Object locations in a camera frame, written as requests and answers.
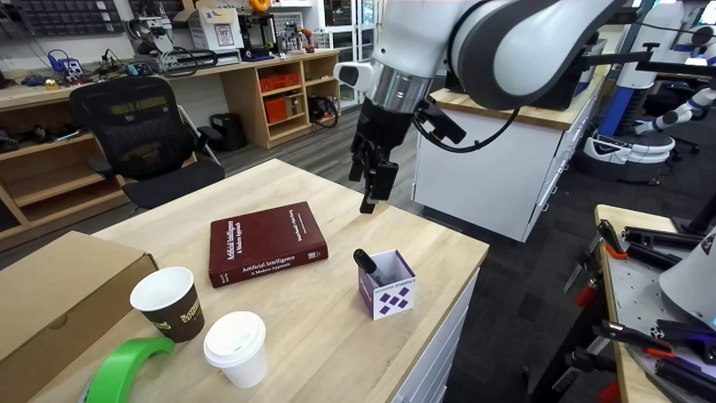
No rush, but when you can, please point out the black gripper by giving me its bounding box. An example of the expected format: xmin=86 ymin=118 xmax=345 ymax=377
xmin=346 ymin=96 xmax=416 ymax=214

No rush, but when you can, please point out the silver black Sharpie marker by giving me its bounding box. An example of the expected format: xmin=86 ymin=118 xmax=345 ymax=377
xmin=351 ymin=245 xmax=386 ymax=282

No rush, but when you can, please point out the purple white open box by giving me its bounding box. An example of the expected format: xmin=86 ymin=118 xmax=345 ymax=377
xmin=356 ymin=247 xmax=418 ymax=321

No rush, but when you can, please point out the white box device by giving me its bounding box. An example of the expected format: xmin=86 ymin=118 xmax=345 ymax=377
xmin=185 ymin=6 xmax=246 ymax=54

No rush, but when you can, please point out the brown cardboard box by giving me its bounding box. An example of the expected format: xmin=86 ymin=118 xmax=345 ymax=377
xmin=0 ymin=230 xmax=161 ymax=403

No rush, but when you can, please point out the orange storage bin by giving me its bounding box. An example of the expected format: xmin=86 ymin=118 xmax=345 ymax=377
xmin=261 ymin=93 xmax=305 ymax=125
xmin=256 ymin=69 xmax=304 ymax=93

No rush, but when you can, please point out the dark red hardcover book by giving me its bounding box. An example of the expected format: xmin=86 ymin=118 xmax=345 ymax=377
xmin=207 ymin=198 xmax=330 ymax=290

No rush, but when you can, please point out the white counter wooden top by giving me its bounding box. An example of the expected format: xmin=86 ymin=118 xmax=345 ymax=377
xmin=412 ymin=64 xmax=613 ymax=243

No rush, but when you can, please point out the wooden cubby workbench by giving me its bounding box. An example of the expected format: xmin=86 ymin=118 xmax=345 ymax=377
xmin=151 ymin=47 xmax=342 ymax=149

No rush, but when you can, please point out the black floor bin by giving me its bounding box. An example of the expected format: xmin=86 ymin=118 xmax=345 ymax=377
xmin=207 ymin=110 xmax=247 ymax=151

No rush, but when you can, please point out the black coffee machine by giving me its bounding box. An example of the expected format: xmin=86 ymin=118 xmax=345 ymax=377
xmin=236 ymin=10 xmax=279 ymax=57

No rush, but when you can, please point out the white lidded paper cup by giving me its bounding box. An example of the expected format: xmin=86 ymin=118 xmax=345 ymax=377
xmin=200 ymin=309 xmax=271 ymax=392

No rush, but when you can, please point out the black mesh office chair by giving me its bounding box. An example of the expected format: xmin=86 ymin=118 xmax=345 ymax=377
xmin=68 ymin=76 xmax=228 ymax=212

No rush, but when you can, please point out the brown paper cup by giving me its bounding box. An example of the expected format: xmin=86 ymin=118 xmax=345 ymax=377
xmin=128 ymin=264 xmax=207 ymax=345

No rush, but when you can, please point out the blue white mobile robot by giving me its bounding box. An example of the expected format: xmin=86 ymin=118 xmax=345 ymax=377
xmin=580 ymin=0 xmax=716 ymax=185

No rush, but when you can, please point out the black orange bar clamp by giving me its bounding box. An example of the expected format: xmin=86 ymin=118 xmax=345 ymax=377
xmin=590 ymin=317 xmax=716 ymax=375
xmin=595 ymin=217 xmax=705 ymax=272

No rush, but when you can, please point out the wooden side table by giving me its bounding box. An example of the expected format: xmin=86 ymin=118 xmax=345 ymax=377
xmin=590 ymin=200 xmax=716 ymax=403

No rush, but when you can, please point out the green tape roll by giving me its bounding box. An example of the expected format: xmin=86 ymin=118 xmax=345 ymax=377
xmin=79 ymin=333 xmax=178 ymax=403

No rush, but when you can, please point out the low wooden shelf unit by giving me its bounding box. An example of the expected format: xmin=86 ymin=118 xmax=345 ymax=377
xmin=0 ymin=80 xmax=137 ymax=253

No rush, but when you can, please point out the white conical cover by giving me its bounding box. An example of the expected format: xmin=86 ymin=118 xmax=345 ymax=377
xmin=658 ymin=225 xmax=716 ymax=330

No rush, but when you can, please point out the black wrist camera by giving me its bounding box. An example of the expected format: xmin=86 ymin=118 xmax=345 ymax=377
xmin=412 ymin=97 xmax=469 ymax=148

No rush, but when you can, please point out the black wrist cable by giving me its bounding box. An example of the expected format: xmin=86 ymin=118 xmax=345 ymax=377
xmin=413 ymin=103 xmax=525 ymax=157

